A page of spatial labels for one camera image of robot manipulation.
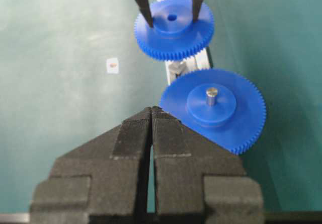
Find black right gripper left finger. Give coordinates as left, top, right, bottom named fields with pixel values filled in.
left=30, top=107, right=151, bottom=223

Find silver aluminium extrusion rail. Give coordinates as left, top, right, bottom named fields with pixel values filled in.
left=153, top=0, right=214, bottom=85

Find small blue gear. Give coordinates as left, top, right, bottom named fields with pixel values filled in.
left=134, top=0, right=215, bottom=61

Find steel shaft in large gear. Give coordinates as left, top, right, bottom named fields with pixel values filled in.
left=206, top=87, right=218, bottom=106

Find large blue gear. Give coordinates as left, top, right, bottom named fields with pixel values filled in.
left=159, top=68, right=267, bottom=155

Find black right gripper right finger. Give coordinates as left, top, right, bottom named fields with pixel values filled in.
left=151, top=106, right=264, bottom=223

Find small white sticker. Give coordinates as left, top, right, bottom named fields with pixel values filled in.
left=106, top=57, right=119, bottom=74

